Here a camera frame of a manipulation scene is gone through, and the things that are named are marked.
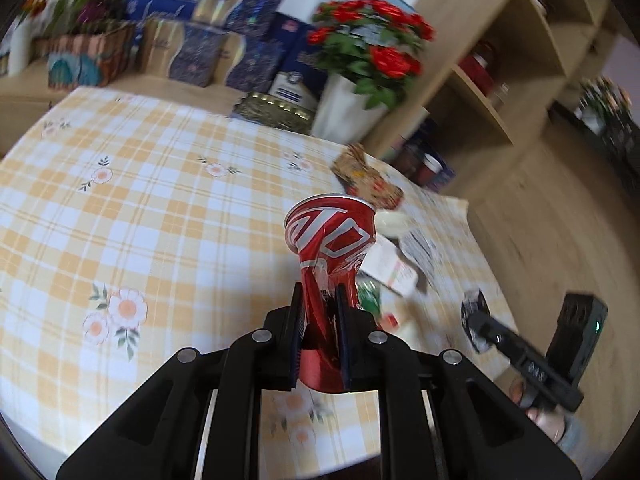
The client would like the teal patterned planter box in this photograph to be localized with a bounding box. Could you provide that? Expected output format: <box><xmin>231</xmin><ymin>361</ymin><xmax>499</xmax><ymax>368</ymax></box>
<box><xmin>46</xmin><ymin>22</ymin><xmax>139</xmax><ymax>89</ymax></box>

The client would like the crushed red can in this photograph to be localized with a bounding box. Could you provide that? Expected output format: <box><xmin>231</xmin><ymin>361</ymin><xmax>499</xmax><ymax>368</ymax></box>
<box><xmin>283</xmin><ymin>192</ymin><xmax>377</xmax><ymax>394</ymax></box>

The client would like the red basket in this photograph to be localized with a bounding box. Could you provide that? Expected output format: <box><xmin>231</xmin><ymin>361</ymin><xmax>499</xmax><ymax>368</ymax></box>
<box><xmin>457</xmin><ymin>39</ymin><xmax>499</xmax><ymax>97</ymax></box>

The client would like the red rose plant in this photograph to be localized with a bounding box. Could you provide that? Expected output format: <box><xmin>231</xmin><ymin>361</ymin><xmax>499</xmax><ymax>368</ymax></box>
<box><xmin>305</xmin><ymin>0</ymin><xmax>436</xmax><ymax>111</ymax></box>

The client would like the green wrapper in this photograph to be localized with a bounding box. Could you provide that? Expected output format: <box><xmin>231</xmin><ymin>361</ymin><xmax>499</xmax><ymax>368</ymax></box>
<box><xmin>355</xmin><ymin>280</ymin><xmax>384</xmax><ymax>317</ymax></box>

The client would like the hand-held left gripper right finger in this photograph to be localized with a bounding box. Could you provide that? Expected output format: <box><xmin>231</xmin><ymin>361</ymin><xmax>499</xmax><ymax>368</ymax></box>
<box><xmin>336</xmin><ymin>284</ymin><xmax>584</xmax><ymax>480</ymax></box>

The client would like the gold tray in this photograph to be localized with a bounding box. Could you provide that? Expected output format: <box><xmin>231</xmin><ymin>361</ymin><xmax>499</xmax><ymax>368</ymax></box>
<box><xmin>230</xmin><ymin>91</ymin><xmax>319</xmax><ymax>136</ymax></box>

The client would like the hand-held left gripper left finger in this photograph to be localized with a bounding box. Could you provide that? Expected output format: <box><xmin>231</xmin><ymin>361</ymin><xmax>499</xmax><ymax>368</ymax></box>
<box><xmin>56</xmin><ymin>282</ymin><xmax>306</xmax><ymax>480</ymax></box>

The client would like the person's right forearm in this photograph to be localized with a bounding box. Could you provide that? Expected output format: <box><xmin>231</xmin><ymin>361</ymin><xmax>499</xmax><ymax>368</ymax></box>
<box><xmin>554</xmin><ymin>412</ymin><xmax>603</xmax><ymax>467</ymax></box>

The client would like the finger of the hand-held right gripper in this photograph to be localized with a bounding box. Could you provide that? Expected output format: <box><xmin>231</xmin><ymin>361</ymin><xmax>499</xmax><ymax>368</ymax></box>
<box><xmin>467</xmin><ymin>310</ymin><xmax>532</xmax><ymax>363</ymax></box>

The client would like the white round lid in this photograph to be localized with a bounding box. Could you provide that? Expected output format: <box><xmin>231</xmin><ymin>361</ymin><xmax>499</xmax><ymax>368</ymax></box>
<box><xmin>373</xmin><ymin>208</ymin><xmax>410</xmax><ymax>239</ymax></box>

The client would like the purple box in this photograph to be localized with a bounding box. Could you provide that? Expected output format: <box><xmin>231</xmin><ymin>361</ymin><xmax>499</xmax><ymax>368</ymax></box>
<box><xmin>434</xmin><ymin>159</ymin><xmax>457</xmax><ymax>194</ymax></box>

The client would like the white vase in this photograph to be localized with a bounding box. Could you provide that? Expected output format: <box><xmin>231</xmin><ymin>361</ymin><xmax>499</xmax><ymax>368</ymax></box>
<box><xmin>7</xmin><ymin>22</ymin><xmax>37</xmax><ymax>79</ymax></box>

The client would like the blue white emblem box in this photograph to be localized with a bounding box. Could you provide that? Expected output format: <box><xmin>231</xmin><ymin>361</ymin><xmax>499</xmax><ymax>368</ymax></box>
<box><xmin>267</xmin><ymin>70</ymin><xmax>322</xmax><ymax>112</ymax></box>

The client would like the flat blue box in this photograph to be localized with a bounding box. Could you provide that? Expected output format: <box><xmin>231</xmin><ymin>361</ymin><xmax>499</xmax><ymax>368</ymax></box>
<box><xmin>122</xmin><ymin>0</ymin><xmax>197</xmax><ymax>24</ymax></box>

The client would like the brown snack wrapper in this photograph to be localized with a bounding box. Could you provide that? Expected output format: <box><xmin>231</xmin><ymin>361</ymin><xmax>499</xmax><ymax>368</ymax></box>
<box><xmin>332</xmin><ymin>143</ymin><xmax>405</xmax><ymax>211</ymax></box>

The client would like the yellow plaid floral tablecloth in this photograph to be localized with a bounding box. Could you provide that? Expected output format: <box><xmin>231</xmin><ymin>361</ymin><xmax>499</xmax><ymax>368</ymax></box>
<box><xmin>0</xmin><ymin>85</ymin><xmax>516</xmax><ymax>463</ymax></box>

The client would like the white flower pot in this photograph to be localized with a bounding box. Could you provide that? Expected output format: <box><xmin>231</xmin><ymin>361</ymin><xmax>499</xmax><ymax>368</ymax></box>
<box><xmin>309</xmin><ymin>74</ymin><xmax>389</xmax><ymax>144</ymax></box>

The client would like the red paper cup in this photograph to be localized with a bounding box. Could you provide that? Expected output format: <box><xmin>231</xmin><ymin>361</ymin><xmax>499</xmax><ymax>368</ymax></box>
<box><xmin>417</xmin><ymin>152</ymin><xmax>444</xmax><ymax>187</ymax></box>

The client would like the white card packet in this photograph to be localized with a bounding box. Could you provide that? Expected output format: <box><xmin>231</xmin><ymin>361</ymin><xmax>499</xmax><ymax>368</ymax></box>
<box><xmin>357</xmin><ymin>235</ymin><xmax>421</xmax><ymax>297</ymax></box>

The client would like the dark blue box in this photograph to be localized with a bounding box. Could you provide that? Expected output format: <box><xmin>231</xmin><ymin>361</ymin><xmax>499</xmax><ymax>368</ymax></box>
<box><xmin>272</xmin><ymin>12</ymin><xmax>322</xmax><ymax>74</ymax></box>

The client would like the wooden shelf unit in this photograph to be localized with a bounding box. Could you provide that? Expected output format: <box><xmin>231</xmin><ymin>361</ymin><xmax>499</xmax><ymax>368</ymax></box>
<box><xmin>364</xmin><ymin>0</ymin><xmax>623</xmax><ymax>173</ymax></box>

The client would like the person's right hand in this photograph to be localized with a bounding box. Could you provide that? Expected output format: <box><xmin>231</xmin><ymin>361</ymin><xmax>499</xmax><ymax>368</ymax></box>
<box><xmin>510</xmin><ymin>377</ymin><xmax>569</xmax><ymax>444</ymax></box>

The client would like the crumpled silver foil wrapper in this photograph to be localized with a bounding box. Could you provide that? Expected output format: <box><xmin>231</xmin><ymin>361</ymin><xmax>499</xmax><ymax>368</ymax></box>
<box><xmin>400</xmin><ymin>227</ymin><xmax>447</xmax><ymax>282</ymax></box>

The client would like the small potted plant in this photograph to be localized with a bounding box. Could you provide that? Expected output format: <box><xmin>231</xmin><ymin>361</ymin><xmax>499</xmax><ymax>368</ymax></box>
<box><xmin>579</xmin><ymin>76</ymin><xmax>637</xmax><ymax>137</ymax></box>

